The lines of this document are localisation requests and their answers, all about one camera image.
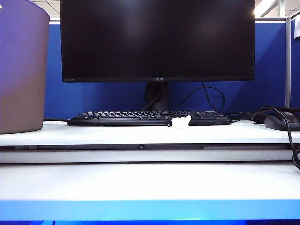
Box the small white paper ball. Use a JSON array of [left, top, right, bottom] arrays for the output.
[[172, 114, 192, 129]]

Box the black keyboard cable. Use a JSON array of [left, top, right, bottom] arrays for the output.
[[224, 112, 253, 124]]

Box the black computer monitor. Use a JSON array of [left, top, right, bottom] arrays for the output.
[[60, 0, 256, 111]]

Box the grey partition post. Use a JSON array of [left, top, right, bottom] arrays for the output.
[[285, 17, 292, 108]]

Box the thin black monitor cable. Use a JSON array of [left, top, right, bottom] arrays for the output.
[[178, 81, 225, 113]]

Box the white paper sheet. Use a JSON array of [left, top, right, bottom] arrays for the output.
[[293, 17, 300, 39]]

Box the thick black mouse cable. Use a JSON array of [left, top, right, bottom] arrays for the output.
[[250, 105, 300, 173]]

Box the black computer mouse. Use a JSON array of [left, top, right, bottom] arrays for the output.
[[264, 112, 300, 131]]

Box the white desk riser board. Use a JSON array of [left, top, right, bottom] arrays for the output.
[[0, 119, 300, 147]]

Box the black computer keyboard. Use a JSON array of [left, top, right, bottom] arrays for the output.
[[67, 110, 232, 127]]

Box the blue partition panel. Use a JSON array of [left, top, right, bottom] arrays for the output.
[[290, 18, 300, 108], [43, 20, 287, 121]]

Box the brown waste bin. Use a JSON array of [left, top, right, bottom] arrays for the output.
[[0, 0, 51, 134]]

